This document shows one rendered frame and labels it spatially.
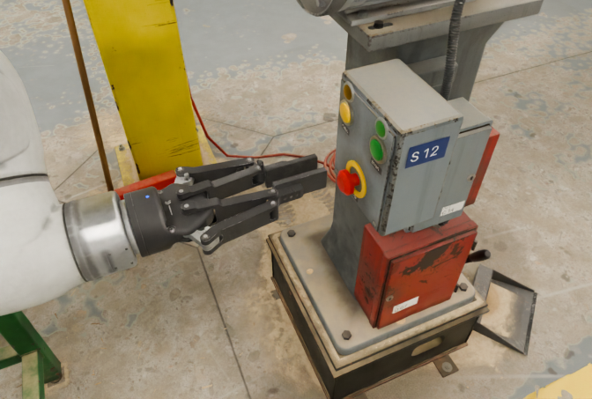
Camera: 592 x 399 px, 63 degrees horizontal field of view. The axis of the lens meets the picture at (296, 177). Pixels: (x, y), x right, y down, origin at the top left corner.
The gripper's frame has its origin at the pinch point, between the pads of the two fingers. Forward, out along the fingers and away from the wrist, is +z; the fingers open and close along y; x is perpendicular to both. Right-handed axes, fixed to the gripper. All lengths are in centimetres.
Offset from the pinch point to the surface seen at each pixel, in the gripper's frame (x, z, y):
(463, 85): -11, 46, -22
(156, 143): -82, -10, -120
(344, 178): -7.8, 9.8, -4.5
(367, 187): -8.1, 12.2, -1.8
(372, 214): -11.9, 12.2, 0.3
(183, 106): -68, 4, -120
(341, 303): -77, 23, -22
